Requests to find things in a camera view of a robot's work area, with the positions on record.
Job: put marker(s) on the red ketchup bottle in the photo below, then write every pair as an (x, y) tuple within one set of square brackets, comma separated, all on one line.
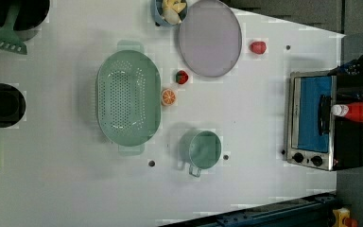
[(352, 111)]

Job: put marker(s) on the silver toaster oven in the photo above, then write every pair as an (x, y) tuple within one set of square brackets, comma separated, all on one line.
[(314, 137)]

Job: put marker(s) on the yellow red clamp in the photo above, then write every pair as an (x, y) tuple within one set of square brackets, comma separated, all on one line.
[(343, 218)]

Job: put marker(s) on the lilac round plate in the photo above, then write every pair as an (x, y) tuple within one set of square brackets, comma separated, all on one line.
[(210, 38)]

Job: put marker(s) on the red toy strawberry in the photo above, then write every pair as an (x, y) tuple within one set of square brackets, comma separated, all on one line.
[(182, 77)]

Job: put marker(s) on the orange slice toy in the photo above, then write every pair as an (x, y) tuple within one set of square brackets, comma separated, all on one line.
[(168, 97)]

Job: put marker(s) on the blue bowl with banana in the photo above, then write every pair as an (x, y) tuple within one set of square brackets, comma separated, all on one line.
[(168, 12)]

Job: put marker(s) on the green oval colander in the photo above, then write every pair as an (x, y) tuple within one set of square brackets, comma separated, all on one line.
[(128, 98)]

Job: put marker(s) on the steel pot top left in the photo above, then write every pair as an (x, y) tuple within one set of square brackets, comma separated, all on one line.
[(30, 18)]

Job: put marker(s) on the green slotted spatula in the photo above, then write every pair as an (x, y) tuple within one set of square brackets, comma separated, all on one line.
[(9, 40)]

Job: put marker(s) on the black round container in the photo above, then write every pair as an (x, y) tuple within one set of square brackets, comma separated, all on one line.
[(12, 105)]

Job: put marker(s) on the blue metal frame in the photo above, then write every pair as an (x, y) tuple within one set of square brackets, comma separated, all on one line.
[(311, 211)]

